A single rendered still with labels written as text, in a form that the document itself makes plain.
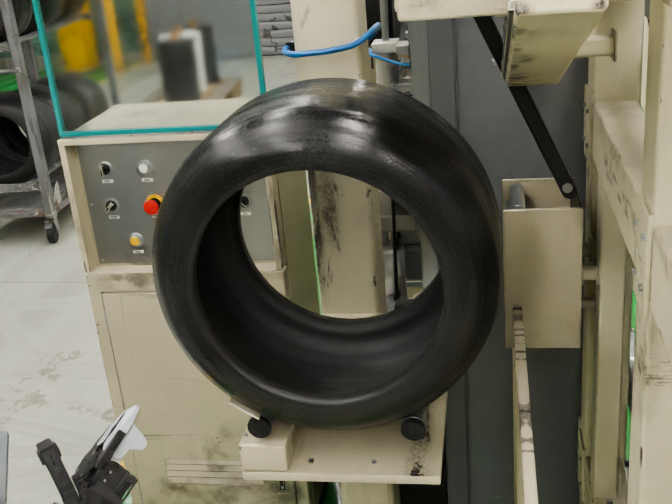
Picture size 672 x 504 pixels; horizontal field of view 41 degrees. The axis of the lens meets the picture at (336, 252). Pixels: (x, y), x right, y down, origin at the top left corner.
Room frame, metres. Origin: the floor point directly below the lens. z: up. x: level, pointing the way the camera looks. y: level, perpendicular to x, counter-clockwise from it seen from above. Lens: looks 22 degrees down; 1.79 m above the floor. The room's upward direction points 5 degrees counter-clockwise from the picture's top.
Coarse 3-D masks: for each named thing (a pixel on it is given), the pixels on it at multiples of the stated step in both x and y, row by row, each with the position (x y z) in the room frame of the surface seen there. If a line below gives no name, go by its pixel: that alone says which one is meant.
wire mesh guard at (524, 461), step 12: (516, 312) 1.56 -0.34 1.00; (516, 324) 1.51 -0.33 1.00; (516, 336) 1.46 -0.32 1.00; (516, 348) 1.42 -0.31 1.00; (516, 360) 1.38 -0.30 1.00; (516, 372) 1.36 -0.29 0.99; (516, 384) 1.63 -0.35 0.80; (516, 396) 1.63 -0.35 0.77; (528, 396) 1.26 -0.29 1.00; (516, 408) 1.63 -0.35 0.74; (528, 408) 1.22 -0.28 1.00; (516, 420) 1.66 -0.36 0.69; (528, 420) 1.19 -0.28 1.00; (516, 432) 1.66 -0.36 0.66; (528, 432) 1.15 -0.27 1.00; (516, 444) 1.67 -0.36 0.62; (528, 444) 1.12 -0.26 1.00; (516, 456) 1.67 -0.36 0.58; (528, 456) 1.09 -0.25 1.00; (516, 468) 1.67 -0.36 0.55; (528, 468) 1.06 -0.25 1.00; (516, 480) 1.67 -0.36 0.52; (528, 480) 1.04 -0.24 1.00; (516, 492) 1.67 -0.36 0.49; (528, 492) 1.01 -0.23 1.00
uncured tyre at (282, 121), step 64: (256, 128) 1.36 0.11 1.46; (320, 128) 1.33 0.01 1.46; (384, 128) 1.33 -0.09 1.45; (448, 128) 1.48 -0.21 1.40; (192, 192) 1.36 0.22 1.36; (384, 192) 1.29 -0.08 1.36; (448, 192) 1.30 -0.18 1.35; (192, 256) 1.36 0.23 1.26; (448, 256) 1.28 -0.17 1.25; (192, 320) 1.36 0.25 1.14; (256, 320) 1.62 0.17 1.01; (320, 320) 1.62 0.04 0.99; (384, 320) 1.59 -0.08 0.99; (448, 320) 1.28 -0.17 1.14; (256, 384) 1.34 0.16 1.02; (320, 384) 1.50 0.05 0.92; (384, 384) 1.32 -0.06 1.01; (448, 384) 1.31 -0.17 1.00
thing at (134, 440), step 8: (136, 408) 1.31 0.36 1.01; (128, 416) 1.29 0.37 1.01; (120, 424) 1.28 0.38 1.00; (128, 424) 1.28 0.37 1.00; (112, 432) 1.28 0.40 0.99; (128, 432) 1.28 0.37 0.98; (136, 432) 1.28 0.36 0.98; (128, 440) 1.27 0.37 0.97; (136, 440) 1.28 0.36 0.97; (144, 440) 1.28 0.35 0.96; (104, 448) 1.25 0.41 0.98; (120, 448) 1.26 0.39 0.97; (128, 448) 1.27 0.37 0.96; (136, 448) 1.27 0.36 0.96; (120, 456) 1.26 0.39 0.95
